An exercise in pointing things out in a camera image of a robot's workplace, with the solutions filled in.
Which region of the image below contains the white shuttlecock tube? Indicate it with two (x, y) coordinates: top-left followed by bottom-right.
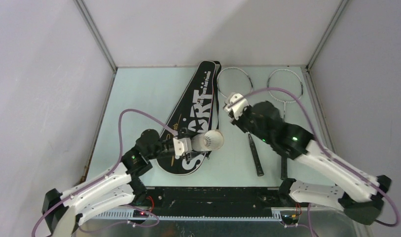
(191, 129), (224, 152)

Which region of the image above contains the white racket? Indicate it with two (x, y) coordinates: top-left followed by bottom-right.
(217, 67), (264, 177)
(267, 69), (304, 181)

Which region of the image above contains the white shuttlecock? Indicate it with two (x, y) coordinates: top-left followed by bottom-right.
(203, 129), (224, 151)

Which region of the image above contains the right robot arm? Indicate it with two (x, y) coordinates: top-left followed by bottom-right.
(224, 99), (392, 225)

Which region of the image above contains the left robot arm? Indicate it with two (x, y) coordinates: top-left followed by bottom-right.
(42, 128), (223, 237)

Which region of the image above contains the black racket bag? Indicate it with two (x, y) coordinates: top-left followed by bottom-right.
(157, 60), (221, 176)

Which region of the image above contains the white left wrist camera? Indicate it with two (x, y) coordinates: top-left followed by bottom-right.
(173, 137), (192, 159)

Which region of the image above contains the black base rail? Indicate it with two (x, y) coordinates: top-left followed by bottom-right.
(131, 187), (297, 219)

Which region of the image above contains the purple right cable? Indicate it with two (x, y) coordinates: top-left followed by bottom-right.
(244, 87), (401, 237)

